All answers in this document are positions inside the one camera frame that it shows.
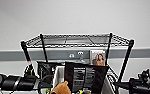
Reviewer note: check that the white box with portrait print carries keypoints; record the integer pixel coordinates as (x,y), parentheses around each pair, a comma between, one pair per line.
(98,57)

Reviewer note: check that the pale basket with dark spots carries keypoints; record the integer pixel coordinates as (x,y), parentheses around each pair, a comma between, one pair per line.
(59,75)

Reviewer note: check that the yellow green packet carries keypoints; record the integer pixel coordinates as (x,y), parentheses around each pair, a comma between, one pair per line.
(80,91)

